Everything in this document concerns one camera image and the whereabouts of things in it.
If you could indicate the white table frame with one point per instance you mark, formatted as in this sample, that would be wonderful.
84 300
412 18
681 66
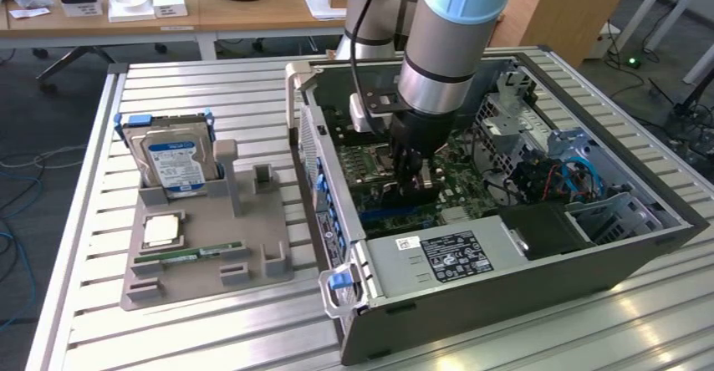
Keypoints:
643 3

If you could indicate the silver CPU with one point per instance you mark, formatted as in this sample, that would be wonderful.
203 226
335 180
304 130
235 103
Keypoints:
160 231

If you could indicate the silver drive cage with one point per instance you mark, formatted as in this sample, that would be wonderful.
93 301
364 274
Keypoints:
502 128

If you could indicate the wooden desk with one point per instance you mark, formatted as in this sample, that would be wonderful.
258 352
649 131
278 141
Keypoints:
83 26
323 24

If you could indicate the small white box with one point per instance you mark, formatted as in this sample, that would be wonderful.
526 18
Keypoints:
167 5

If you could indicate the grey power supply unit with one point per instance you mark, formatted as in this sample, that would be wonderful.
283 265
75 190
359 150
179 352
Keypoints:
402 266

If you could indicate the green motherboard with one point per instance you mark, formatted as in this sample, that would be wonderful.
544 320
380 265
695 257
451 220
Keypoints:
463 170

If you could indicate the grey parts rack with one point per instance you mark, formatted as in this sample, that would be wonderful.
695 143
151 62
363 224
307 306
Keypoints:
205 216

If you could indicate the stack of white papers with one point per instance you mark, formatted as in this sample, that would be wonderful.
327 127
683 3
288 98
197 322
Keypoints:
320 5

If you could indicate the blue case latch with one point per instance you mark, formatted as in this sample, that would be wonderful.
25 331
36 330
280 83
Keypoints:
338 282

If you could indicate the green RAM stick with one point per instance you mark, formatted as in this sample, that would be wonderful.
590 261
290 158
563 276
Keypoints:
184 254

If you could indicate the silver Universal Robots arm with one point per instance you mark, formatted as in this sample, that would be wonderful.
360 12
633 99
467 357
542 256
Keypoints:
446 32

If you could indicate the wooden cabinet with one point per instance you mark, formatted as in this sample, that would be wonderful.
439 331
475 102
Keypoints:
586 20

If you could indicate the silver disk bay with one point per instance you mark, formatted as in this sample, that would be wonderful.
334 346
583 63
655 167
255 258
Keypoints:
614 216

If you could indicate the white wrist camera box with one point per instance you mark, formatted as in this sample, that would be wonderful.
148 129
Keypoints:
359 118

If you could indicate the black and white box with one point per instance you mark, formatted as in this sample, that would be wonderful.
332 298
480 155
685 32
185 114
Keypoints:
80 7

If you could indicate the open dark PC case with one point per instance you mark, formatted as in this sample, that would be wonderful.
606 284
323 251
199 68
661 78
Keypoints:
502 304

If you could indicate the black chair base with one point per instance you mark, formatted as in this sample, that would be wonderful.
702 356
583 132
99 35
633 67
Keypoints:
61 64

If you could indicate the flat white box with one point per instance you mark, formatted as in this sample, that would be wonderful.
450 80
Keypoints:
131 16

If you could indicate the white paper slip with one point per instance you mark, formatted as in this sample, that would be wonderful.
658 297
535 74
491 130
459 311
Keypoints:
28 12

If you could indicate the hard disk in blue caddy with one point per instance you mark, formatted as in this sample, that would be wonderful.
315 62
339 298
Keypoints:
172 162

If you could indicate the black graphics card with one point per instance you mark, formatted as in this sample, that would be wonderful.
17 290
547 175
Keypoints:
412 201

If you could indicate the white tape roll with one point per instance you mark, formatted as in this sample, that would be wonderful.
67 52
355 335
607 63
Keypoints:
128 0

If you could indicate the device with green light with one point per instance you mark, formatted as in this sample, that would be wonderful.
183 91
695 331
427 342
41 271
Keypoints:
633 62

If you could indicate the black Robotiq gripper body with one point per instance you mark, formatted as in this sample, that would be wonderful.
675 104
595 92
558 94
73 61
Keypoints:
420 130

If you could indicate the CPU socket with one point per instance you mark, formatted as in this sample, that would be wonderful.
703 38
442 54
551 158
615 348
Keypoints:
379 160

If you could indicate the black tripod stand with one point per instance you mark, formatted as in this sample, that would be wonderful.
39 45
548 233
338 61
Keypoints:
691 99

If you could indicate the white box with red dot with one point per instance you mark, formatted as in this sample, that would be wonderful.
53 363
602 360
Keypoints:
604 45

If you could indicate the silver chipset heatsink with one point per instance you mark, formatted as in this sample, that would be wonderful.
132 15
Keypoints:
458 216

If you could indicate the blue expansion slot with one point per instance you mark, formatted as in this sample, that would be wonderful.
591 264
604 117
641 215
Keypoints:
384 215

